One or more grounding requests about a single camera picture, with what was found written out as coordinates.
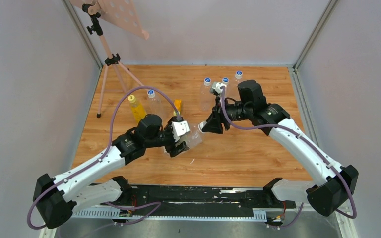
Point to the clear capped bottle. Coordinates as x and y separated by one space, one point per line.
238 78
225 81
205 95

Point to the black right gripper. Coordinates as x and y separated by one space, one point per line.
214 120

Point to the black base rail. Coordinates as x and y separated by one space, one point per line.
191 203

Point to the clear capped bottle middle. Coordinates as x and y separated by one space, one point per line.
225 81

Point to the large pineapple juice bottle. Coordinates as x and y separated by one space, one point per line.
195 138

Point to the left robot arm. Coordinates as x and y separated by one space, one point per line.
58 198

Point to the white bottle cap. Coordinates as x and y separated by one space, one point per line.
202 125

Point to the yellow green toy block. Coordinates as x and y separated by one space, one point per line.
178 106

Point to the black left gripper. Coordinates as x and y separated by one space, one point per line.
172 139

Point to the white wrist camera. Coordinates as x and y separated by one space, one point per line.
180 129
217 88

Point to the clear capped bottle left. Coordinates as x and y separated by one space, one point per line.
205 95

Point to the yellow label juice bottle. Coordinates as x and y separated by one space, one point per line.
137 110

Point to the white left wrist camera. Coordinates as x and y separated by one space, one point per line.
180 129

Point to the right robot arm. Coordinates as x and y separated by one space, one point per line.
332 186

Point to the clear capped bottle right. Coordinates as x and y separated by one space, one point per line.
238 78

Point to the blue Pocari Sweat cap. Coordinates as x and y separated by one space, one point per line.
151 93

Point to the yellow bottle cap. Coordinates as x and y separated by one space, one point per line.
131 98

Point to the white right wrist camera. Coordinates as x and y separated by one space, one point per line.
217 88

